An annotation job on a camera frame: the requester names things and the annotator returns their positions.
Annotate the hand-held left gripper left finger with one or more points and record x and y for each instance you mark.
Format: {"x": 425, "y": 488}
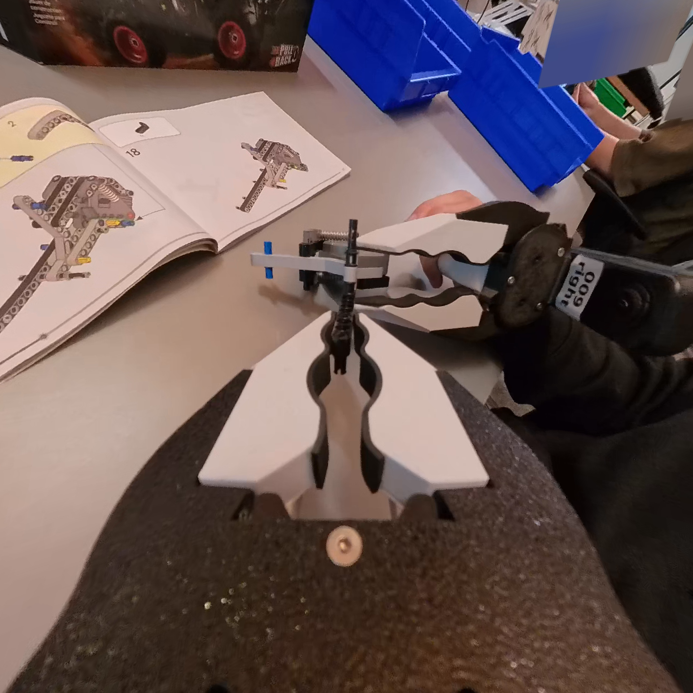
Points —
{"x": 260, "y": 433}

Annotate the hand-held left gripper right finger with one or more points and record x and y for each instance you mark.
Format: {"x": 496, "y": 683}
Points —
{"x": 427, "y": 433}

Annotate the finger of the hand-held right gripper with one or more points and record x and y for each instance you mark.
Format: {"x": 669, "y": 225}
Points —
{"x": 422, "y": 318}
{"x": 433, "y": 233}

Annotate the grey black lego assembly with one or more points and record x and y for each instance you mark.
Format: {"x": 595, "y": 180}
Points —
{"x": 292, "y": 262}

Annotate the person's right forearm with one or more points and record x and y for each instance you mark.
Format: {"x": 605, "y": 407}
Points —
{"x": 595, "y": 373}

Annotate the lego instruction booklet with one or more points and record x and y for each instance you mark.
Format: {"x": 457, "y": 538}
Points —
{"x": 162, "y": 178}

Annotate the lego set box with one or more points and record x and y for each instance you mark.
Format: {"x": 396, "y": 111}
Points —
{"x": 162, "y": 27}

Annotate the person's right hand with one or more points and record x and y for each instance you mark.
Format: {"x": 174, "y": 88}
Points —
{"x": 449, "y": 203}

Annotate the blue plastic bin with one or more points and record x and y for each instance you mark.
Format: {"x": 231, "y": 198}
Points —
{"x": 520, "y": 119}
{"x": 460, "y": 21}
{"x": 368, "y": 48}

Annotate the green plastic bin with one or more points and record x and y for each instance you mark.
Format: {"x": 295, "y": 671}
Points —
{"x": 610, "y": 97}

